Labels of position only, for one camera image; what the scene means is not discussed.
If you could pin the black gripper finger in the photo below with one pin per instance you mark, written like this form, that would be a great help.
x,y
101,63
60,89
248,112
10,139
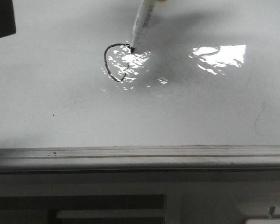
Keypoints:
x,y
7,20

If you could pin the white black-tipped whiteboard marker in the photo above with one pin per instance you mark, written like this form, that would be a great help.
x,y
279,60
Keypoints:
x,y
141,21

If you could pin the white whiteboard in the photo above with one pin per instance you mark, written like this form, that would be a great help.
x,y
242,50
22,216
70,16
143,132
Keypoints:
x,y
203,91

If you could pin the white marker tray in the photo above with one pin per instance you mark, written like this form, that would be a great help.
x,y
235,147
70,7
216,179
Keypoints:
x,y
273,217

